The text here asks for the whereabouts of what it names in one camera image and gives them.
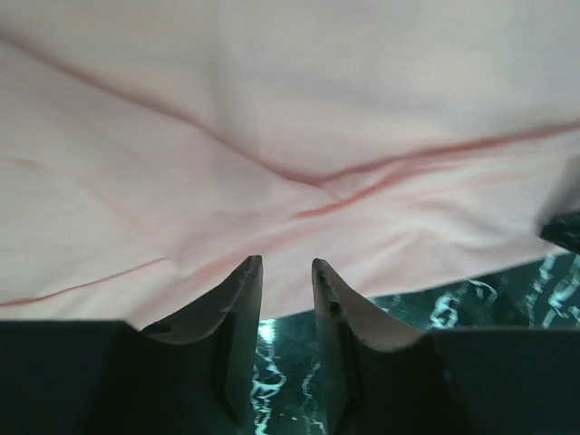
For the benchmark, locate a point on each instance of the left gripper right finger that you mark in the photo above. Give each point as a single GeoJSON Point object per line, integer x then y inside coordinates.
{"type": "Point", "coordinates": [365, 355]}

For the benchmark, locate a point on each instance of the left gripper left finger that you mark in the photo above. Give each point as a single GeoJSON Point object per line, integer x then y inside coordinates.
{"type": "Point", "coordinates": [209, 348]}

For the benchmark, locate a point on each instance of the salmon pink t-shirt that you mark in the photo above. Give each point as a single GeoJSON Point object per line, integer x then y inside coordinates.
{"type": "Point", "coordinates": [149, 147]}

